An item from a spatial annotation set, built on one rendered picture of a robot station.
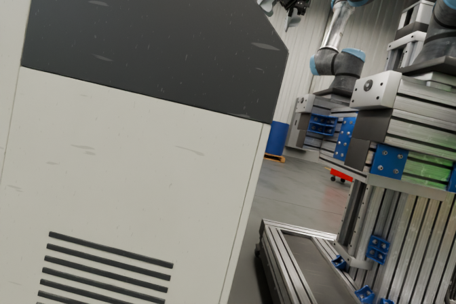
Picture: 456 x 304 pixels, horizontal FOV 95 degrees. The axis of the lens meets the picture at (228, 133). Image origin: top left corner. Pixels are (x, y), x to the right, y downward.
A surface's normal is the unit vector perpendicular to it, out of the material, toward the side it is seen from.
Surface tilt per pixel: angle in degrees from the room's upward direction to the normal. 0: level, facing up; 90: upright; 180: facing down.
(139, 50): 90
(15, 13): 90
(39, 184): 90
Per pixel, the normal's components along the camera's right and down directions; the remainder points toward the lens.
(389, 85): 0.02, 0.07
